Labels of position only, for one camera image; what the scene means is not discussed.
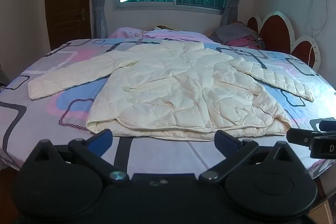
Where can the cream quilted jacket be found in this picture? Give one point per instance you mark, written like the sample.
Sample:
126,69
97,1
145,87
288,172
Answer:
170,87

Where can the pile of folded clothes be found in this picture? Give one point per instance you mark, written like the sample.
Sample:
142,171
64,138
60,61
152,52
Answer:
236,35

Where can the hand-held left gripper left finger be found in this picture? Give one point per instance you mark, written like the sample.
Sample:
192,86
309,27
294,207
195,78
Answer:
101,138

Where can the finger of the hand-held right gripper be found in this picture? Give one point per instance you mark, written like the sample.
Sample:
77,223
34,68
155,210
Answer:
299,137
327,126

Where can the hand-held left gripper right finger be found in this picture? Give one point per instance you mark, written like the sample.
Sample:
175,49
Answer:
222,140

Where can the pink blanket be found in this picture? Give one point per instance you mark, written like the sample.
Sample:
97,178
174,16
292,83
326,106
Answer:
157,34

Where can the bed with patterned sheet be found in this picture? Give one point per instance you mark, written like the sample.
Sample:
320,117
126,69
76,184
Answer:
52,113

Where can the brown wooden door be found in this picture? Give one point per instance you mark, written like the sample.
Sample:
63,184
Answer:
65,1

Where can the brown and white headboard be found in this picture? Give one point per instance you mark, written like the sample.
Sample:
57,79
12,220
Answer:
275,32

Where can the tan cloth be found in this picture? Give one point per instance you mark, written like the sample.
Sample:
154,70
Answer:
164,27

